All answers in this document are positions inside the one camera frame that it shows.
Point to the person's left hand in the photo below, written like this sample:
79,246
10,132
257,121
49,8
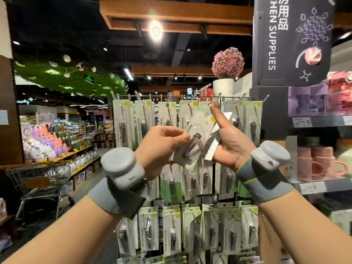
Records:
157,148

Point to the person's right hand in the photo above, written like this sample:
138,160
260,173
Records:
234,143

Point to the pink ceramic mug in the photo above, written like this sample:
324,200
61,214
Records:
333,162
303,165

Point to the grey kitchenware shelf unit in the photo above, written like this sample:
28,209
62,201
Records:
324,121

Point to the dark hanging aisle sign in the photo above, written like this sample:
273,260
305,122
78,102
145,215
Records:
291,41

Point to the wooden laundry shelf unit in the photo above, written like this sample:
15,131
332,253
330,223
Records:
82,165

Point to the wooden detergent shelf unit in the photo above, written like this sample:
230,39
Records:
6,222

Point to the purple boxed appliance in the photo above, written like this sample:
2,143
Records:
308,100

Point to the distant goods display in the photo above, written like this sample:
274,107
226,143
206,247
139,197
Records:
103,134

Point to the wooden post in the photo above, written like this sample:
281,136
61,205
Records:
269,112

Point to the row of pink red packs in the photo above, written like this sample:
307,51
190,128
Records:
341,93

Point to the person's left forearm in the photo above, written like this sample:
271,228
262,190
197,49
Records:
60,236

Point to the pink flowers in white pot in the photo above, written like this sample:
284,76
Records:
228,63

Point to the grey wrist tracker band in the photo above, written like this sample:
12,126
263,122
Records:
121,167
269,159

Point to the wooden ceiling frame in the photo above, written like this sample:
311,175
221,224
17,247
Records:
181,11

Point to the large white product box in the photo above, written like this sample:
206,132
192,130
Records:
291,159

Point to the wooden pillar panel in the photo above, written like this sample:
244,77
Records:
10,107

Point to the round ceiling lamp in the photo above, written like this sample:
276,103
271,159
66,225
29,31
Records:
155,30

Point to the green hanging ceiling decor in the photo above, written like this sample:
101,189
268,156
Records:
66,77

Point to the empty silver shopping cart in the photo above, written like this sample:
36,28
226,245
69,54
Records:
38,181

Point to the row of pastel laundry bottles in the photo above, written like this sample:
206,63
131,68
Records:
49,143

